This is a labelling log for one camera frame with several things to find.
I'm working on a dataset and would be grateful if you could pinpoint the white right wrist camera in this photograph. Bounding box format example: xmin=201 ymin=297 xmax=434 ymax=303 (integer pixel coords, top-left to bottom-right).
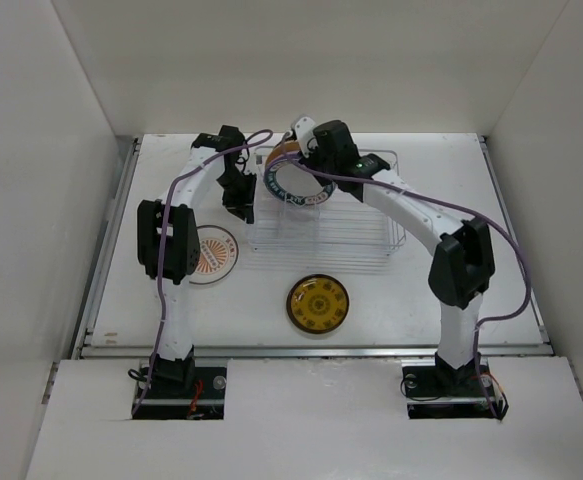
xmin=291 ymin=115 xmax=316 ymax=156

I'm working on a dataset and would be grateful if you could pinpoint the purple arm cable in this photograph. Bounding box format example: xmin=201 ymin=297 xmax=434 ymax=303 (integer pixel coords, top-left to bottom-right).
xmin=283 ymin=130 xmax=532 ymax=421
xmin=131 ymin=130 xmax=275 ymax=416

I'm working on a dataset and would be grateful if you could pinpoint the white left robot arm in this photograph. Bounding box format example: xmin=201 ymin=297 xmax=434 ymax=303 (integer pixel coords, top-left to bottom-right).
xmin=137 ymin=125 xmax=257 ymax=397

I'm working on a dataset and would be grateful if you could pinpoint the white wire dish rack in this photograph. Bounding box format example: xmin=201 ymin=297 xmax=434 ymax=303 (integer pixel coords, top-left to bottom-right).
xmin=246 ymin=146 xmax=406 ymax=258

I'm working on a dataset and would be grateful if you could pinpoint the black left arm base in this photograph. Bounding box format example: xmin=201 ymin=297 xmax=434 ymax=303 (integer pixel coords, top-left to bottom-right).
xmin=128 ymin=366 xmax=227 ymax=421

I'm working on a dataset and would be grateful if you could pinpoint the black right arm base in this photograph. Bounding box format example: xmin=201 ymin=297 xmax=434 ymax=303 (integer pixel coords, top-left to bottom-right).
xmin=400 ymin=365 xmax=509 ymax=421

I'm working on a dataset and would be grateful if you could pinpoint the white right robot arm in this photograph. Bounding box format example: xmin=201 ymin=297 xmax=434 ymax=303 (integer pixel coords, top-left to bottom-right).
xmin=297 ymin=120 xmax=495 ymax=395

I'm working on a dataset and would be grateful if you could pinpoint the green rimmed white plate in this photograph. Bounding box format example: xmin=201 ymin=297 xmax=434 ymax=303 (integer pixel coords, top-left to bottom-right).
xmin=263 ymin=157 xmax=336 ymax=207

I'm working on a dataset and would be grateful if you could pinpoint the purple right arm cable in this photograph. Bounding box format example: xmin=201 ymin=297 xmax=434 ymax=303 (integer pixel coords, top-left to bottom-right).
xmin=283 ymin=130 xmax=532 ymax=421

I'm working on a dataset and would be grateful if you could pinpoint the tan plate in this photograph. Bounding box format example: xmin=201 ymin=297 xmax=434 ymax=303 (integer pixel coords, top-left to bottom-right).
xmin=264 ymin=140 xmax=300 ymax=166

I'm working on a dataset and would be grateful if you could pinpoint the yellow patterned plate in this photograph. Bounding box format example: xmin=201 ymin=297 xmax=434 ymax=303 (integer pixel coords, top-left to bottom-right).
xmin=285 ymin=274 xmax=350 ymax=335

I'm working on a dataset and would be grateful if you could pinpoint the white orange sunburst plate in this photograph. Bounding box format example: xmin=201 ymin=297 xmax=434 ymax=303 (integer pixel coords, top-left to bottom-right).
xmin=189 ymin=225 xmax=239 ymax=286

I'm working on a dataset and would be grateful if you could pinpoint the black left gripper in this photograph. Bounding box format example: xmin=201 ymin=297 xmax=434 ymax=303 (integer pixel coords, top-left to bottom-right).
xmin=217 ymin=169 xmax=258 ymax=225

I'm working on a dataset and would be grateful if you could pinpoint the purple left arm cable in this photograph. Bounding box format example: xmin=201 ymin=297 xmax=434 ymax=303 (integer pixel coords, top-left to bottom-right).
xmin=131 ymin=130 xmax=275 ymax=416

